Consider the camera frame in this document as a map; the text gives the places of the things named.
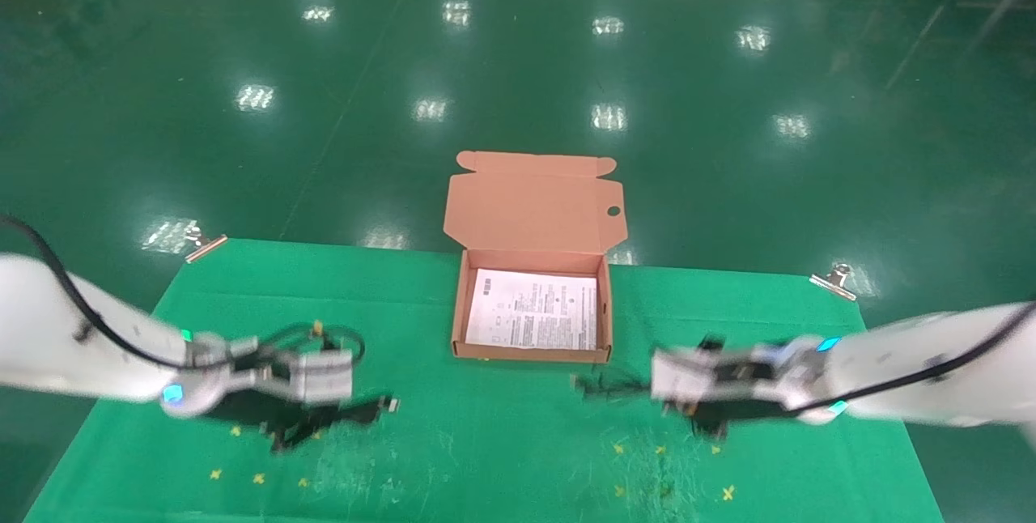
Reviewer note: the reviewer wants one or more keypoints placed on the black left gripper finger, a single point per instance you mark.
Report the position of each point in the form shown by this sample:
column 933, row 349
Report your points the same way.
column 299, row 432

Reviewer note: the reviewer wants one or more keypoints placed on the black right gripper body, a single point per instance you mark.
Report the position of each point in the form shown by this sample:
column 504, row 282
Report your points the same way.
column 753, row 406

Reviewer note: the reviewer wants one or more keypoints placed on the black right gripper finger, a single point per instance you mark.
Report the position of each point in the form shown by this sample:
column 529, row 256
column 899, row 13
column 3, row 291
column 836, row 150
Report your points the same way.
column 709, row 426
column 712, row 342

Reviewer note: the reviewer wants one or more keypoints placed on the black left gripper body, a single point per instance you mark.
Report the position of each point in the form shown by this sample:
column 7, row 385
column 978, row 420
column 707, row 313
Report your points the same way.
column 259, row 410

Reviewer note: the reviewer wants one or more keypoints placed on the open brown cardboard box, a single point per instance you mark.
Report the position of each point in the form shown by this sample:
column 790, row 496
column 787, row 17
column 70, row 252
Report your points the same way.
column 534, row 207

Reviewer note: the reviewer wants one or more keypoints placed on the metal binder clip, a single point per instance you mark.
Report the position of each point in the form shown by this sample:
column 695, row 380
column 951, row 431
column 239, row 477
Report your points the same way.
column 206, row 243
column 835, row 280

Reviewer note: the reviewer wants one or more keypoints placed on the white printed instruction sheet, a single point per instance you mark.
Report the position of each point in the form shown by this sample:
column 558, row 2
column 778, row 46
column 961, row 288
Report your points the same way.
column 530, row 308

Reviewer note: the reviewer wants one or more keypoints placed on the green table mat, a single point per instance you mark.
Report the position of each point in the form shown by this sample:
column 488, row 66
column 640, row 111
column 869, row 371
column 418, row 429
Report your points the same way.
column 486, row 442

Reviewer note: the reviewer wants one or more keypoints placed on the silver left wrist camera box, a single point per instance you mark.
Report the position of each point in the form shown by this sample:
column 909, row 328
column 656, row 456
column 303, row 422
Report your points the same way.
column 324, row 376

